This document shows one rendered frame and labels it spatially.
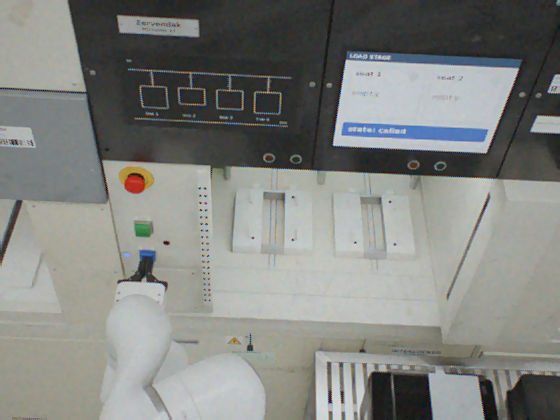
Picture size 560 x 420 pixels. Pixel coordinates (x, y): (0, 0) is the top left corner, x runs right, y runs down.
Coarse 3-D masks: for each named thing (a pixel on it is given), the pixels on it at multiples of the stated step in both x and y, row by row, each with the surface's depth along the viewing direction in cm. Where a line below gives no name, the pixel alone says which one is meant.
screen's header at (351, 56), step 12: (360, 60) 115; (372, 60) 115; (384, 60) 115; (396, 60) 115; (408, 60) 115; (420, 60) 115; (432, 60) 115; (444, 60) 115; (456, 60) 115; (468, 60) 115; (480, 60) 115; (492, 60) 115; (504, 60) 115; (516, 60) 115
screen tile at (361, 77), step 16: (352, 80) 118; (368, 80) 118; (384, 80) 118; (400, 80) 118; (400, 96) 121; (416, 96) 121; (352, 112) 124; (368, 112) 124; (384, 112) 124; (400, 112) 124
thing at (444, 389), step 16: (400, 384) 157; (416, 384) 157; (432, 384) 142; (448, 384) 142; (464, 384) 143; (480, 384) 155; (384, 400) 160; (400, 400) 162; (416, 400) 160; (432, 400) 140; (448, 400) 140; (464, 400) 140; (480, 400) 141; (384, 416) 158; (400, 416) 165; (416, 416) 165; (432, 416) 138; (448, 416) 138; (464, 416) 138; (480, 416) 138
